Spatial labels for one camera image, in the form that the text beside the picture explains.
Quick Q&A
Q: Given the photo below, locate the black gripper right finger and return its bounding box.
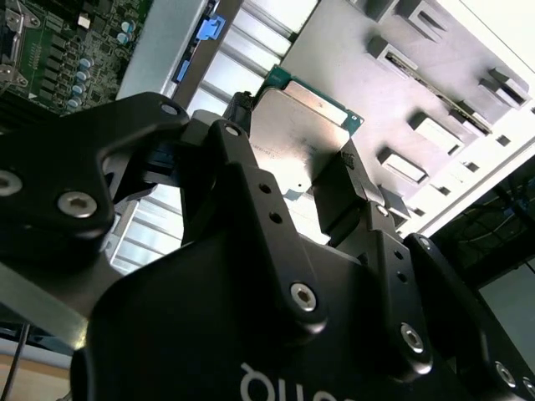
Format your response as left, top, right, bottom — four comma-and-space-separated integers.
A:
312, 140, 535, 401

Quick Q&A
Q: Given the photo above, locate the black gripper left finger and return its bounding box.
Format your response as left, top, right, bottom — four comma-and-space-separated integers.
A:
0, 90, 330, 338

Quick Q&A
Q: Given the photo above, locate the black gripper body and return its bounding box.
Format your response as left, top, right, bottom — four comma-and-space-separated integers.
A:
69, 233, 516, 401

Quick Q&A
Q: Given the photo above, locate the silver CPU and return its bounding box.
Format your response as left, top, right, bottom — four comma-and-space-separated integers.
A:
248, 64, 364, 197

